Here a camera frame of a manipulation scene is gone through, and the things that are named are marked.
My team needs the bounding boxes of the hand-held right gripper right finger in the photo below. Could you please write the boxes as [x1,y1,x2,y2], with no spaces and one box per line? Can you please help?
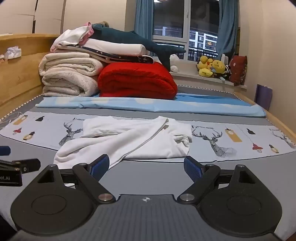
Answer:
[177,156,256,205]

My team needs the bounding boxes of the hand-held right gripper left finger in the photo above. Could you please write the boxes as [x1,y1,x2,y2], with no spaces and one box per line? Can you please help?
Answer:
[38,155,116,205]

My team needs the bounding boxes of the white long-sleeve shirt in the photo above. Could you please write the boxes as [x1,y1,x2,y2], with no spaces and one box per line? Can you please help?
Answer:
[54,116,193,171]

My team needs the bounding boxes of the grey deer print bed sheet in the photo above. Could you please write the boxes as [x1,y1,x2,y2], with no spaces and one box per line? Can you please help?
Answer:
[0,91,296,232]

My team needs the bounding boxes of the light blue sheet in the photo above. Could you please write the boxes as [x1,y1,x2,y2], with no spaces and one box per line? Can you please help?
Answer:
[35,93,266,118]

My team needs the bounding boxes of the wooden headboard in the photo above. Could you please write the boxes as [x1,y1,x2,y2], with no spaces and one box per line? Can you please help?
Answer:
[0,34,61,114]

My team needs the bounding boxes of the windowsill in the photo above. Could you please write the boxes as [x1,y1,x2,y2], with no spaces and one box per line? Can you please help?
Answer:
[170,70,247,90]

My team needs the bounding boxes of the red folded blanket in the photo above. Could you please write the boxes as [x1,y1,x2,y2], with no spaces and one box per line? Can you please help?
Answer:
[97,61,178,100]

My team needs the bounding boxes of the cream folded quilt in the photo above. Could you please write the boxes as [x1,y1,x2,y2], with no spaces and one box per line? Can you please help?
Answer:
[38,51,104,97]

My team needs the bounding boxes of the yellow duck plush toy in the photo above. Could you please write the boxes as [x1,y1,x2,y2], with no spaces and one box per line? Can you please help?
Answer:
[197,56,214,77]

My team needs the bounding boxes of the yellow plush toy blue accents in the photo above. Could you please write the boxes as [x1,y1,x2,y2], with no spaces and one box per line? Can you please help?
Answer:
[211,59,226,75]

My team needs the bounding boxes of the small white plush toy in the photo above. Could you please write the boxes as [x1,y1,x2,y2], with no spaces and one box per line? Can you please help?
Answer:
[170,54,180,72]

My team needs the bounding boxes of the dark red cushion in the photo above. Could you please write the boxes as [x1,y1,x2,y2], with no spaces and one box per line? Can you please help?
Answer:
[229,55,248,87]

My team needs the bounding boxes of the white folded blanket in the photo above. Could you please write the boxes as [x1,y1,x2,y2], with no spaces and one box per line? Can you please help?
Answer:
[55,38,151,57]

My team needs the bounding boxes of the dark teal shark plush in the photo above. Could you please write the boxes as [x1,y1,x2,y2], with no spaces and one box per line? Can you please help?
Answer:
[89,23,186,72]

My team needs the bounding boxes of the white and pink garment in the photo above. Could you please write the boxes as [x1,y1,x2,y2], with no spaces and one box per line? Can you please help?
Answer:
[50,22,94,50]

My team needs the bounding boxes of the blue curtain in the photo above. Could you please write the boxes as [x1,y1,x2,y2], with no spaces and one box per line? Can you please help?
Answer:
[217,0,239,56]
[134,0,154,41]

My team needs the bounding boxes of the window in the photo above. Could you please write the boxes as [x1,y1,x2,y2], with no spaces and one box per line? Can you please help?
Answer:
[153,0,220,62]

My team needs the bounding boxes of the white cable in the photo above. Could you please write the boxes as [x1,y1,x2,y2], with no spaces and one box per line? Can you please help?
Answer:
[0,112,23,126]

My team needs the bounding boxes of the wooden bed side rail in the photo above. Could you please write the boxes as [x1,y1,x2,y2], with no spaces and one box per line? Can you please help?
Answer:
[233,91,296,149]

